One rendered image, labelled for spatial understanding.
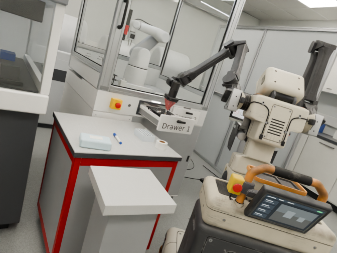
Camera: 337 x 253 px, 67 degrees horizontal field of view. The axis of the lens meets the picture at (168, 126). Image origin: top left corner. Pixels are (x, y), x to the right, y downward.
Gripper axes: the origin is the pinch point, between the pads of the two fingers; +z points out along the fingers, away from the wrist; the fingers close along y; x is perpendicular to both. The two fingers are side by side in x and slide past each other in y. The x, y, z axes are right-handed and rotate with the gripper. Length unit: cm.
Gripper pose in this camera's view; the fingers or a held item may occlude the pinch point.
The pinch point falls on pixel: (167, 108)
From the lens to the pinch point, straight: 180.2
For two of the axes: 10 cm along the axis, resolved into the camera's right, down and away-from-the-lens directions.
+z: -3.3, 8.9, 3.2
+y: -4.5, -4.4, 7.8
